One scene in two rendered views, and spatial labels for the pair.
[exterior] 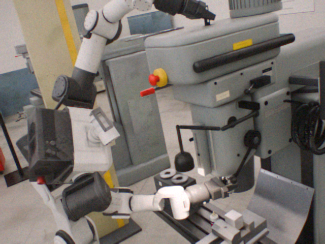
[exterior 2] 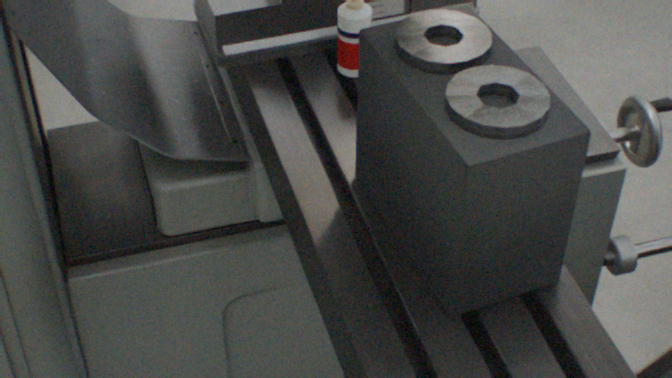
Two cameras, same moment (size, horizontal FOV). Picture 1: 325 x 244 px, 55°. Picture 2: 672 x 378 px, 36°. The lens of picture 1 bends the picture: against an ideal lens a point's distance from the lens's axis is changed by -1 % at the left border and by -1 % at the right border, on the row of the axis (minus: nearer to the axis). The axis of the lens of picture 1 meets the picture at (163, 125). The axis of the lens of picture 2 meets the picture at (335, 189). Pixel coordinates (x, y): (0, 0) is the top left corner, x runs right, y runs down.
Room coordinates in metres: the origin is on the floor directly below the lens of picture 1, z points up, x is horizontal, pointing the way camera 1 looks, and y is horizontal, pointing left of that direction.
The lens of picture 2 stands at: (2.27, 0.04, 1.67)
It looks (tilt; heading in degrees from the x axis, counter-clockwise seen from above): 42 degrees down; 192
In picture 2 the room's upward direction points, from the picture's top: 1 degrees clockwise
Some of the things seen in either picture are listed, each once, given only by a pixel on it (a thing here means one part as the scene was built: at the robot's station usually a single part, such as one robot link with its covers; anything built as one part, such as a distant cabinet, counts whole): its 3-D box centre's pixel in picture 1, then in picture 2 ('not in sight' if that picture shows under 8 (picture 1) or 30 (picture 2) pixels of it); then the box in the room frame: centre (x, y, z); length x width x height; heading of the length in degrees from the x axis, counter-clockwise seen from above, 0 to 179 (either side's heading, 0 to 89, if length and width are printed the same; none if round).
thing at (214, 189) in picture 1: (208, 191); not in sight; (1.12, -0.13, 1.23); 0.13 x 0.12 x 0.10; 15
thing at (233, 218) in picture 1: (233, 220); not in sight; (1.14, -0.23, 1.05); 0.06 x 0.05 x 0.06; 31
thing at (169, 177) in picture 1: (176, 191); (460, 150); (1.49, 0.00, 1.03); 0.22 x 0.12 x 0.20; 35
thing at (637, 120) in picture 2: not in sight; (619, 135); (0.91, 0.22, 0.63); 0.16 x 0.12 x 0.12; 119
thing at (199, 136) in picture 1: (201, 149); not in sight; (1.09, -0.13, 1.45); 0.04 x 0.04 x 0.21; 29
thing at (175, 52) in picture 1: (213, 47); not in sight; (1.16, -0.23, 1.81); 0.47 x 0.26 x 0.16; 119
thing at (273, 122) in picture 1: (255, 118); not in sight; (1.24, -0.39, 1.47); 0.24 x 0.19 x 0.26; 29
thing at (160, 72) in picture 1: (160, 77); not in sight; (1.04, -0.02, 1.76); 0.06 x 0.02 x 0.06; 29
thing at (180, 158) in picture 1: (183, 159); not in sight; (1.03, -0.05, 1.45); 0.07 x 0.07 x 0.06
